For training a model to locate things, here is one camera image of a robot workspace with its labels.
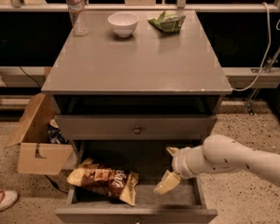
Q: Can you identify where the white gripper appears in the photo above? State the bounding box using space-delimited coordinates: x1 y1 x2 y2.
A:
154 147 205 195

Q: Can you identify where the brown chip bag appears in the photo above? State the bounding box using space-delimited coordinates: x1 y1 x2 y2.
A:
67 158 139 206

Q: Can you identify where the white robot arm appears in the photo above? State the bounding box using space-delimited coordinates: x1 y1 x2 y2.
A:
154 134 280 195

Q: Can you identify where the grey open middle drawer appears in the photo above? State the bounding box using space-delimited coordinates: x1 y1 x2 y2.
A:
55 141 217 224

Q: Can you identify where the grey drawer cabinet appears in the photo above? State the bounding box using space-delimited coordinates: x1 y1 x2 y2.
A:
41 9 233 142

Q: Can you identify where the grey top drawer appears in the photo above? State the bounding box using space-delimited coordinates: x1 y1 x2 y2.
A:
55 115 217 140

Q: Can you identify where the blue snack bag in box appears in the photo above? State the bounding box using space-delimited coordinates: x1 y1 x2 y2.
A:
48 125 68 145

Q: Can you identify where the green chip bag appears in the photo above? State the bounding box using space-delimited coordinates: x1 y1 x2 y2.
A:
148 11 186 33

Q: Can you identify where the open cardboard box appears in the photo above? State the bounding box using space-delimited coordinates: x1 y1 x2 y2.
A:
6 93 77 175

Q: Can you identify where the white ceramic bowl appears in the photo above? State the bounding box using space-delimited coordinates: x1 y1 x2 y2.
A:
107 12 139 37

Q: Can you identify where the white red sneaker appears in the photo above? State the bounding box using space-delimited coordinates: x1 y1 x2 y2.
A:
0 189 19 212

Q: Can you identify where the clear plastic water bottle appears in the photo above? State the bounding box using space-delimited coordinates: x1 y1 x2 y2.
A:
66 0 88 36

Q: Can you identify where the black floor cable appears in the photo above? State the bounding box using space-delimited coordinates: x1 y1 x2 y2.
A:
44 175 69 195

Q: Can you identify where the white cable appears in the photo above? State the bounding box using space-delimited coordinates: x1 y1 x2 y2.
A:
231 2 280 92

